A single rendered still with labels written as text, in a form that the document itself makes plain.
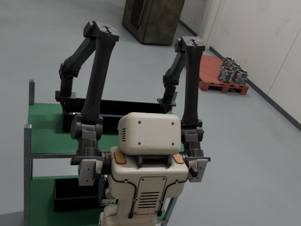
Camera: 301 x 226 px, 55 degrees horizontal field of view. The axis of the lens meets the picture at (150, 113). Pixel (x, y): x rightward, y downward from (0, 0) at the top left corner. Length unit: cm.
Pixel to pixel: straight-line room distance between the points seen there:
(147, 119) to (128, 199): 29
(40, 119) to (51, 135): 15
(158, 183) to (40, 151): 64
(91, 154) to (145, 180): 21
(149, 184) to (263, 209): 212
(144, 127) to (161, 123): 7
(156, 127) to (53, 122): 78
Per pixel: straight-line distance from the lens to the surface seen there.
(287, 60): 512
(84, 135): 108
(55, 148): 149
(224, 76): 490
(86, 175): 106
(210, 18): 674
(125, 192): 105
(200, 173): 121
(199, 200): 280
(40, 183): 215
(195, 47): 119
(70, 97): 154
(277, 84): 520
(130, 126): 99
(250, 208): 300
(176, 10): 612
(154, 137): 101
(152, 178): 104
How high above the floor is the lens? 192
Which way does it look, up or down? 31 degrees down
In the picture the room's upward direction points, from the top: 15 degrees clockwise
